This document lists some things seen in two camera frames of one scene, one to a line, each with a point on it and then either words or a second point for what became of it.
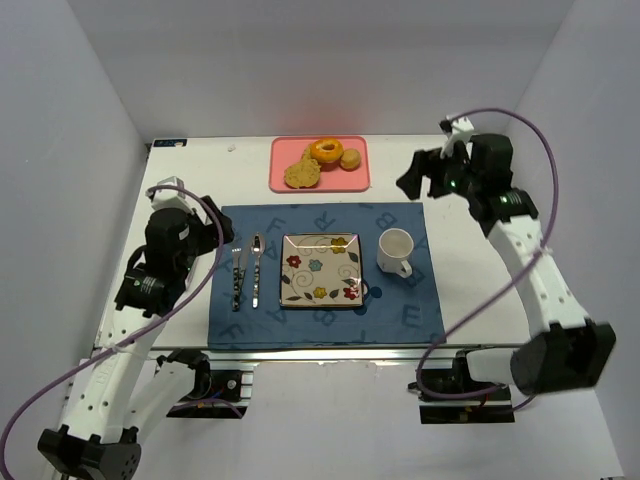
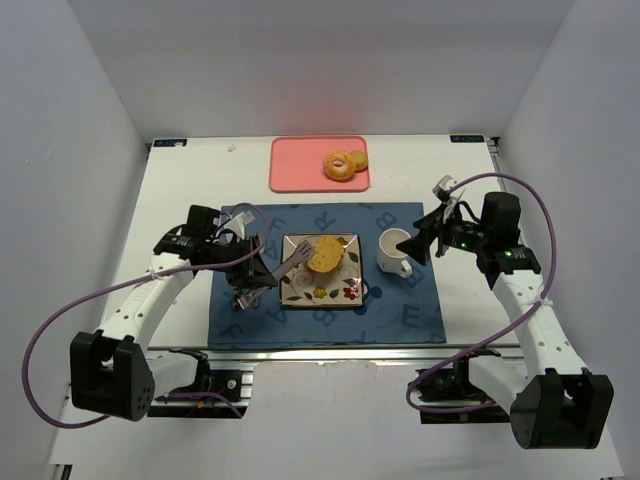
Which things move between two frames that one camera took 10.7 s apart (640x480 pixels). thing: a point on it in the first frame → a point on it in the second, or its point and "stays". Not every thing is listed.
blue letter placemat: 246,293 stays
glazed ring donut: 327,150 → 339,173
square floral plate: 321,270 stays
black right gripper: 430,171 → 437,233
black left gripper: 211,230 → 252,262
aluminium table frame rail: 343,354 stays
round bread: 304,174 → 328,254
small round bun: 350,160 → 361,160
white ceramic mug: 395,245 stays
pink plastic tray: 319,163 stays
